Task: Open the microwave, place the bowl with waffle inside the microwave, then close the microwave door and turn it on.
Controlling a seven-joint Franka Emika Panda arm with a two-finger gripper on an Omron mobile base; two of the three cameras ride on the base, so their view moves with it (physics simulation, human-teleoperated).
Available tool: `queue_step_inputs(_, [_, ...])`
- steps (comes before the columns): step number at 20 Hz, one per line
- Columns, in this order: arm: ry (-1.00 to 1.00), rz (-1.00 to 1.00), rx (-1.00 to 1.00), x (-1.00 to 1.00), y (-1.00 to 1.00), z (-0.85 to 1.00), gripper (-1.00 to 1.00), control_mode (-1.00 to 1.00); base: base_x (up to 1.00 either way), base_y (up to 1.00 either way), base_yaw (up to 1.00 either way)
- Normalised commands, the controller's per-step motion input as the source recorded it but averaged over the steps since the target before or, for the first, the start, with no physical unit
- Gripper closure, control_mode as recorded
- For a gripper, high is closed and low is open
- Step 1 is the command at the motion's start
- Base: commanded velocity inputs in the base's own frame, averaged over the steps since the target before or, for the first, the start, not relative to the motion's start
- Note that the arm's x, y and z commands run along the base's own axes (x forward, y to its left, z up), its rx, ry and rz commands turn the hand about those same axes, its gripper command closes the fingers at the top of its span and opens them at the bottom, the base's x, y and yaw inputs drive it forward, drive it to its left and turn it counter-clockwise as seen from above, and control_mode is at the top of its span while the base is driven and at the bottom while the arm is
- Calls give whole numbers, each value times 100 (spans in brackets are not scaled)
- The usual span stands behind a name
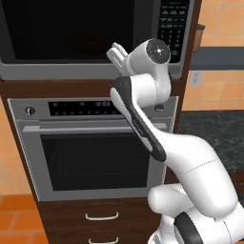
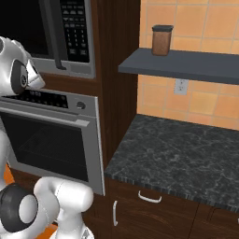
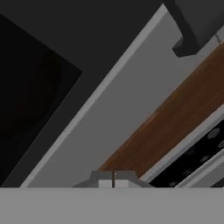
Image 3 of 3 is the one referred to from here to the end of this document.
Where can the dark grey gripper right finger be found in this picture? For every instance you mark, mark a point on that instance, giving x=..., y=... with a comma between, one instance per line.
x=125, y=178

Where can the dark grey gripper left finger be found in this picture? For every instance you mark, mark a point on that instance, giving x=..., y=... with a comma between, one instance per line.
x=100, y=178

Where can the black speckled hob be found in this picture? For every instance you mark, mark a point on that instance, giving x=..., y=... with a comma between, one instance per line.
x=201, y=157

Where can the brown wooden cupboard panel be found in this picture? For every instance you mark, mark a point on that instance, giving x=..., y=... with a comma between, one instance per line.
x=175, y=125

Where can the dark microwave door with window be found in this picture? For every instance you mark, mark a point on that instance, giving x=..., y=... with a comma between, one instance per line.
x=52, y=58

